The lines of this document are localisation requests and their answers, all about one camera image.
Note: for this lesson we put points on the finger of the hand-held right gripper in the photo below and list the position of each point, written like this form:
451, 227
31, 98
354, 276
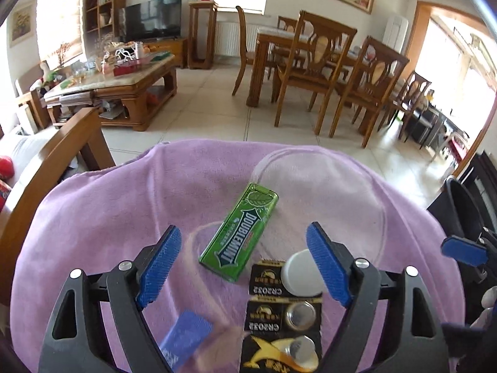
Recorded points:
464, 249

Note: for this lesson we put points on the black coin battery card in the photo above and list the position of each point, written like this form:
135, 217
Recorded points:
258, 338

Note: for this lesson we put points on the window with roller blind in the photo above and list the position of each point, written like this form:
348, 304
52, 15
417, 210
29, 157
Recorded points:
58, 19

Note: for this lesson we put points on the wooden bookshelf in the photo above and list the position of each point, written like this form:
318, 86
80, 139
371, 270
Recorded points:
116, 4

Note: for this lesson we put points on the red box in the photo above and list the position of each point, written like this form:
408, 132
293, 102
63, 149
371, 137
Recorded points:
126, 70

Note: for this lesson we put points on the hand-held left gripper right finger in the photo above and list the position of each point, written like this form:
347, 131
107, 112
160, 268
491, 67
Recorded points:
328, 264

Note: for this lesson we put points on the white plastic chair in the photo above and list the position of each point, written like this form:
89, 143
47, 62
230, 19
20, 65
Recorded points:
452, 145

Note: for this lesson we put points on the purple cloth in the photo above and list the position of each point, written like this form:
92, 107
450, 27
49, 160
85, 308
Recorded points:
136, 194

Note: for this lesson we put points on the small blue packet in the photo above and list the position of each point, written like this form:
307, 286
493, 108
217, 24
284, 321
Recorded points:
186, 334

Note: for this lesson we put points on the wooden door frame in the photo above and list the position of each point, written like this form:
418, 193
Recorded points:
417, 27

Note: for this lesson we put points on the wooden television cabinet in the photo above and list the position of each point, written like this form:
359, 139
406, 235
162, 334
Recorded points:
176, 50

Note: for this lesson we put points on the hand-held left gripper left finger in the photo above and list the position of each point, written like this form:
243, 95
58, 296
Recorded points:
159, 264

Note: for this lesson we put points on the red cushion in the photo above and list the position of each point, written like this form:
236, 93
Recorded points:
6, 167

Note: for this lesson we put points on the clear plastic dome lid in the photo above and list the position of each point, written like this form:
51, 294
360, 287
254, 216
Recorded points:
382, 217

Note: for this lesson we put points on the white round lid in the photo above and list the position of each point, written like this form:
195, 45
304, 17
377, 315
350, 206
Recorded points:
299, 276

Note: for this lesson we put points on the tall wooden plant stand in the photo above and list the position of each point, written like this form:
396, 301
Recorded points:
194, 35

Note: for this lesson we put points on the wooden coffee table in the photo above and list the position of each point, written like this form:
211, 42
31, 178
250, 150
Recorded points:
151, 72

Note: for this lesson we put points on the small framed picture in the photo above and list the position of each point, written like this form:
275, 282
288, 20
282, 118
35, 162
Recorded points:
21, 25

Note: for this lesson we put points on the wooden dining chair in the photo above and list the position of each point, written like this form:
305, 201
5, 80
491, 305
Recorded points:
310, 77
372, 89
411, 101
287, 23
242, 46

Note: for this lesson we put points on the white wall radiator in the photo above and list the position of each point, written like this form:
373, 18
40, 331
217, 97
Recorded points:
233, 39

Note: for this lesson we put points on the white standing air conditioner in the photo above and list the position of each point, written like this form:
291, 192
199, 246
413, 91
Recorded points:
396, 33

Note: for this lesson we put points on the black round trash bin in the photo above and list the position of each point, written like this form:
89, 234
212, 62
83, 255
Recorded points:
454, 209

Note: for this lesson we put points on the black upright piano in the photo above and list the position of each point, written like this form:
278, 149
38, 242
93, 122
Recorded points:
485, 171

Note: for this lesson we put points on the wooden dining table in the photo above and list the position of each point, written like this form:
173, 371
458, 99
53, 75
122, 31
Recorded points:
271, 37

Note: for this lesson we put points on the wooden sofa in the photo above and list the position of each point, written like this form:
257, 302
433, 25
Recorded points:
58, 143

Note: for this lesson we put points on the flat screen television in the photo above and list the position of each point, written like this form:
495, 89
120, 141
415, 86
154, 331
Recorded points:
151, 19

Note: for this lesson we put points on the green flat box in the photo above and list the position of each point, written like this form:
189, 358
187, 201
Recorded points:
160, 56

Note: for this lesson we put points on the black armchair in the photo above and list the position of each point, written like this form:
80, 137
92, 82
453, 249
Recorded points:
431, 124

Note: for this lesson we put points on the green chewing gum packet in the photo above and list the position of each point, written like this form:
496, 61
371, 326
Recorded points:
240, 233

